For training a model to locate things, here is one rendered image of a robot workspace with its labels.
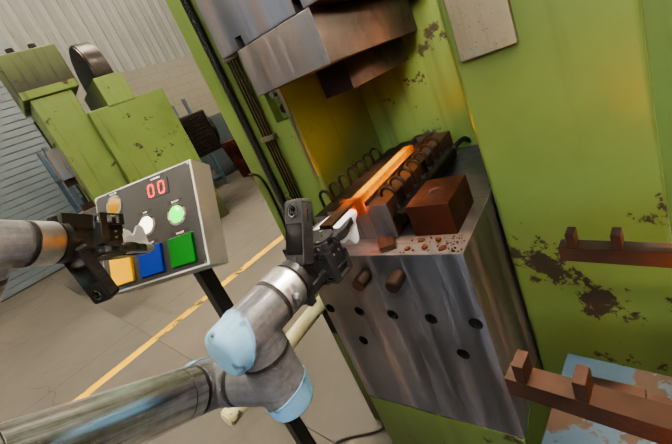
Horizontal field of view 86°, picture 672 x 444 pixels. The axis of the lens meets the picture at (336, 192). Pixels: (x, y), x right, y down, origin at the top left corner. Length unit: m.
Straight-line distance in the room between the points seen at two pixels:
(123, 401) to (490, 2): 0.75
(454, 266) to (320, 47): 0.44
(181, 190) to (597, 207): 0.91
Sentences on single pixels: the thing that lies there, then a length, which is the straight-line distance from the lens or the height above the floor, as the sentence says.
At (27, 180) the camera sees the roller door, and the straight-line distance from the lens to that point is 8.46.
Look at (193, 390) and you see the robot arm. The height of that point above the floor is 0.93.
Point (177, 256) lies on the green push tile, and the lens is 1.00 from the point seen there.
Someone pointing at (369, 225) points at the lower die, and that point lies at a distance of 0.76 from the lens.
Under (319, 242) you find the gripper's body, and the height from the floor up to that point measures 1.01.
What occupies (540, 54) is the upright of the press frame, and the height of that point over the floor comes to 1.15.
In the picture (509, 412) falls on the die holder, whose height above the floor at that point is 0.54.
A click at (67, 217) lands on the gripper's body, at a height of 1.21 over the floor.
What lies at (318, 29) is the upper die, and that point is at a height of 1.33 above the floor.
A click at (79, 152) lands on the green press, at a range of 5.40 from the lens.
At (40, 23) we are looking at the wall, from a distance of 9.30.
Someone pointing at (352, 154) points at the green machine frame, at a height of 1.02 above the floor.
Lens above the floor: 1.25
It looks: 17 degrees down
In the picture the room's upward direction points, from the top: 23 degrees counter-clockwise
